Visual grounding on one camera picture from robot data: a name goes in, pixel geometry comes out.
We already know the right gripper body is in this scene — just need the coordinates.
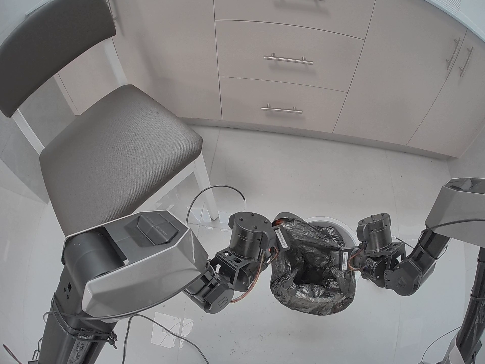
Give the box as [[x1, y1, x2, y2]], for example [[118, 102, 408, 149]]
[[330, 246, 366, 277]]

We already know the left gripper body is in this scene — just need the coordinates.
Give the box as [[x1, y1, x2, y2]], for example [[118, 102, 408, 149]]
[[271, 219, 292, 259]]

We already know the black plastic bag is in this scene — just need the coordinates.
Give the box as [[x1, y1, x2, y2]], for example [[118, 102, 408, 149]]
[[270, 212, 357, 316]]

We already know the white trash bin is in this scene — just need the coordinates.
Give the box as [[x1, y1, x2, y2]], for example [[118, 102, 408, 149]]
[[308, 218, 360, 276]]

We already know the black cable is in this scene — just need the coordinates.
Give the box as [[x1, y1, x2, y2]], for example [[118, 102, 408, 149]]
[[124, 312, 195, 364], [427, 325, 461, 356], [187, 183, 248, 223], [424, 218, 485, 235]]

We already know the beige cabinet with metal handles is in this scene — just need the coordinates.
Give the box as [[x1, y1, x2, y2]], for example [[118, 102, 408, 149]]
[[57, 0, 481, 161]]

